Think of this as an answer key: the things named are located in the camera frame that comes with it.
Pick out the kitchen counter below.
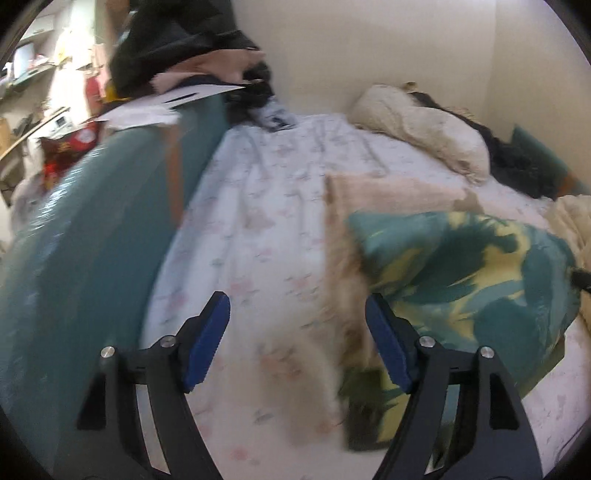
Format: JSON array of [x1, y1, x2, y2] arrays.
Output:
[[0, 107, 71, 160]]

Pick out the teal cushion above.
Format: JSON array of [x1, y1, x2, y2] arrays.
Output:
[[512, 124, 588, 195]]

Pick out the teal yellow patterned pants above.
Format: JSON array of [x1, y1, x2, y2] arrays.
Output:
[[346, 210, 583, 402]]

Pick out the pink cloth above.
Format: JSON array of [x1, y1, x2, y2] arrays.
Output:
[[152, 48, 267, 90]]

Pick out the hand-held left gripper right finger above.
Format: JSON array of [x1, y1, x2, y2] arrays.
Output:
[[365, 293, 546, 480]]

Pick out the floral bed sheet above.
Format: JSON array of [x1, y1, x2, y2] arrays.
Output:
[[139, 113, 591, 480]]

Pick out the dark grey folded garment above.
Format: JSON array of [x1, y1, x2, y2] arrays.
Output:
[[345, 401, 395, 452]]

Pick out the white paper sheet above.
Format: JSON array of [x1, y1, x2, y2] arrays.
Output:
[[97, 83, 247, 130]]

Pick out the white pillow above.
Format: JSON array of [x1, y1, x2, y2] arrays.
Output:
[[348, 84, 490, 185]]

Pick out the blue white cloth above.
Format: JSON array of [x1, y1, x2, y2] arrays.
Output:
[[259, 99, 297, 133]]

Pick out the red gift bag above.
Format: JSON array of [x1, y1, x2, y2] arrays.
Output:
[[39, 122, 100, 185]]

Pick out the teal bed board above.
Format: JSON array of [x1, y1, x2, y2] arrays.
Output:
[[0, 99, 227, 476]]

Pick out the red bottle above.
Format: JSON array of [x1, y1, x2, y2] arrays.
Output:
[[84, 76, 102, 114]]

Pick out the cream duvet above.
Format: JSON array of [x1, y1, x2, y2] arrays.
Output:
[[549, 194, 591, 273]]

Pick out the dark clothes pile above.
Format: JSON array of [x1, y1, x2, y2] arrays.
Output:
[[406, 90, 560, 199]]

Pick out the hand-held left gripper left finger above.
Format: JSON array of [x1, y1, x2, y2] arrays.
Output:
[[76, 291, 232, 480]]

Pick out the green folded garment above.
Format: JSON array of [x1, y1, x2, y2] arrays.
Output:
[[338, 369, 393, 409]]

